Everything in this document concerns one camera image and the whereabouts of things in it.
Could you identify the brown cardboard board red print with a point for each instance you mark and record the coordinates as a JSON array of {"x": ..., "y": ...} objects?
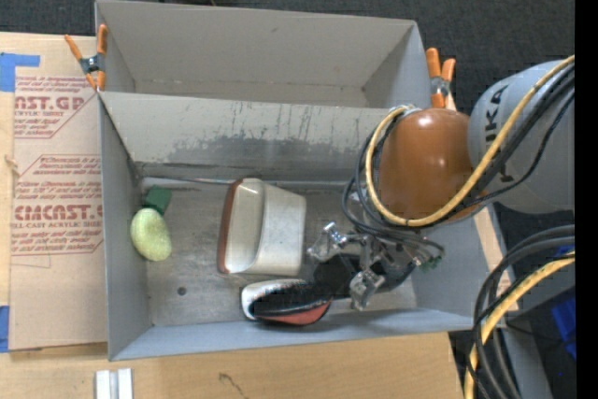
[{"x": 56, "y": 285}]

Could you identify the dark green block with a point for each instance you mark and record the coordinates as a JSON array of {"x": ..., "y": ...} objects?
[{"x": 158, "y": 198}]

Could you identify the white tub with brown rim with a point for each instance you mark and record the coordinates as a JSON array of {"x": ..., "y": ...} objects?
[{"x": 268, "y": 229}]

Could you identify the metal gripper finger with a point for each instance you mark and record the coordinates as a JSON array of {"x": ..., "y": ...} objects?
[
  {"x": 329, "y": 243},
  {"x": 365, "y": 287}
]

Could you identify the grey metal bin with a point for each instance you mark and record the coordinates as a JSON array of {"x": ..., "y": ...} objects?
[{"x": 261, "y": 61}]

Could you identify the black white red shoe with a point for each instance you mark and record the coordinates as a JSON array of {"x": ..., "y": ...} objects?
[{"x": 289, "y": 306}]

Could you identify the pale green oval sponge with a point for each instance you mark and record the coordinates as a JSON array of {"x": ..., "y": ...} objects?
[{"x": 150, "y": 234}]

